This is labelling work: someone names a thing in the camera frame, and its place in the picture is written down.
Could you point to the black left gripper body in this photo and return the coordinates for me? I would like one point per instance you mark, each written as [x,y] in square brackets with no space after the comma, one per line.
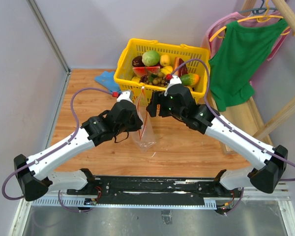
[133,125]

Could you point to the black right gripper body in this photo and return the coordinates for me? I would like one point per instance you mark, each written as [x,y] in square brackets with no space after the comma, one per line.
[177,112]

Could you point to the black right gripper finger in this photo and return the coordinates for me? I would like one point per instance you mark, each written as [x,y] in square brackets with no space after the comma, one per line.
[164,110]
[152,106]

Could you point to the brown longan bunch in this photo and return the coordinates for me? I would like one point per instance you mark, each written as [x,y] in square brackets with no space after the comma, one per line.
[158,79]

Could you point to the clear zip top bag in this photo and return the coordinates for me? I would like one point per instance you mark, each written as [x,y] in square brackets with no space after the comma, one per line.
[144,138]

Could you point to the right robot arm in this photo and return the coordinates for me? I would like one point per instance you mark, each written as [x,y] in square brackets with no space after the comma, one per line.
[266,162]

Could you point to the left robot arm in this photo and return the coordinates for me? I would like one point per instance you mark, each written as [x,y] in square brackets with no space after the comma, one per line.
[36,175]

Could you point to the green tank top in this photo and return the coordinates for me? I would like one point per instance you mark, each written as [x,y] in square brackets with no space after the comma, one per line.
[241,53]

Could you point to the green orange mango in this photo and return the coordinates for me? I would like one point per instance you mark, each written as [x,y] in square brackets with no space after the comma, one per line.
[190,79]

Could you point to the purple grape bunch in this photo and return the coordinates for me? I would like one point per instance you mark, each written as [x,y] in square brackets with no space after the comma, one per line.
[144,79]

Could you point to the yellow banana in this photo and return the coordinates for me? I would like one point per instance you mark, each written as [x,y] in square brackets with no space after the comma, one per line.
[166,70]

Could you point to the yellow plastic basket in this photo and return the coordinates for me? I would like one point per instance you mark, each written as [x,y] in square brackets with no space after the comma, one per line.
[125,76]

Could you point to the watermelon slice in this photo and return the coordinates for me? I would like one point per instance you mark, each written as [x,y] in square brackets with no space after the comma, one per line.
[145,71]

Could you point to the raw meat slab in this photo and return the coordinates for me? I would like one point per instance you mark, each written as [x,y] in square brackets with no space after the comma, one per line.
[182,70]

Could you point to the yellow lemon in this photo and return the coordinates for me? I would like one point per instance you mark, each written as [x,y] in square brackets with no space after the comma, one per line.
[165,60]

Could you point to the green cabbage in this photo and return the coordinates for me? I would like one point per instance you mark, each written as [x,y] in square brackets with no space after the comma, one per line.
[150,58]

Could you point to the blue cloth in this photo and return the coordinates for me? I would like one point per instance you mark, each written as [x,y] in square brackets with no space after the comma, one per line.
[106,79]

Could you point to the wooden clothes rack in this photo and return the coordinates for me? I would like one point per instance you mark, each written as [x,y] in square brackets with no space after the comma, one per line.
[270,114]

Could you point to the pink shirt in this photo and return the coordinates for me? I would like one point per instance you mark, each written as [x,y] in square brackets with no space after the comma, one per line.
[214,46]

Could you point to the yellow clothes hanger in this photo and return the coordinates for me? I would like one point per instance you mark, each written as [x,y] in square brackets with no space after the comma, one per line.
[259,18]

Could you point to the grey clothes hanger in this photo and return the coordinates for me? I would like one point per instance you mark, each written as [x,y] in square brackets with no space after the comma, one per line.
[255,7]

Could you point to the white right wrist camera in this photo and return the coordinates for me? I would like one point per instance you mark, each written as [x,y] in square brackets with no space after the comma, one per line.
[175,80]

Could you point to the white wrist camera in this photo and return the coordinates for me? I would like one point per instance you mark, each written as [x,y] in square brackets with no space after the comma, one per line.
[125,95]
[175,80]

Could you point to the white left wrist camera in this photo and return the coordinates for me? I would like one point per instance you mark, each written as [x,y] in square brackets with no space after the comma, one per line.
[125,95]

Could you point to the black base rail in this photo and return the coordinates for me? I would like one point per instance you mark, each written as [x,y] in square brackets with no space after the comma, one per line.
[155,191]

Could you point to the aluminium frame post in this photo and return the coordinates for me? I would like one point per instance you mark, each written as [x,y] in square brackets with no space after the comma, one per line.
[48,34]

